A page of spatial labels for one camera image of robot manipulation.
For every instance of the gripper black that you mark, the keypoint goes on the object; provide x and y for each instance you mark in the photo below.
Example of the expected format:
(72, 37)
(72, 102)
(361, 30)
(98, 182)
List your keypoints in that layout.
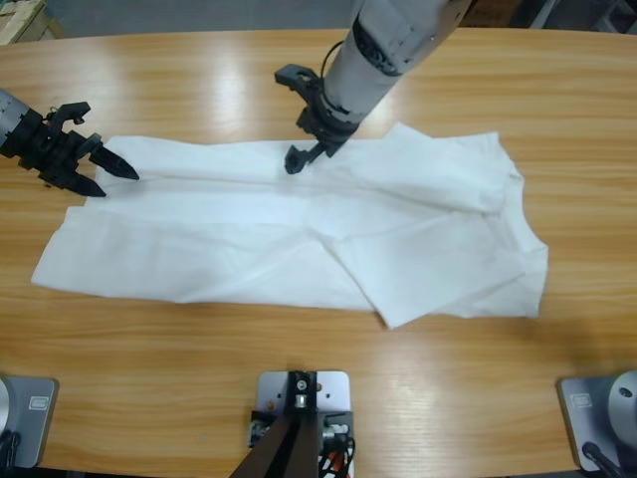
(331, 124)
(45, 154)

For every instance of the white t-shirt with small print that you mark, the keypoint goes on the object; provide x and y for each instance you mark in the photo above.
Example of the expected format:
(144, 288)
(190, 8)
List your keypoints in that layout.
(249, 239)

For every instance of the wooden pallet stack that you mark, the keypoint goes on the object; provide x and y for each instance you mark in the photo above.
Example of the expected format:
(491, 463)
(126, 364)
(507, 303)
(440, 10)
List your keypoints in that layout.
(25, 20)

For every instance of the white grey mounting plate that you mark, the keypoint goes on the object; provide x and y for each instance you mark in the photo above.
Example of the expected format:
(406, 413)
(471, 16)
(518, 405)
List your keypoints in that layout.
(269, 393)

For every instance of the brown cardboard box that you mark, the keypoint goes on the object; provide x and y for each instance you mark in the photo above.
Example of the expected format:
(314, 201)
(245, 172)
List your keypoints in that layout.
(490, 12)

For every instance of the black clamp with silver connector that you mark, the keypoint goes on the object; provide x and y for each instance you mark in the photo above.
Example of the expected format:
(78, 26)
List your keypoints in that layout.
(260, 428)
(338, 428)

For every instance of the black background equipment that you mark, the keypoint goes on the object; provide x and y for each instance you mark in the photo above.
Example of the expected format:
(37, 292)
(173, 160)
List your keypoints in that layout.
(547, 12)

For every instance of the arm grey base plate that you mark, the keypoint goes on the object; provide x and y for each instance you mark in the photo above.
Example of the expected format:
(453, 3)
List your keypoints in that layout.
(622, 403)
(37, 423)

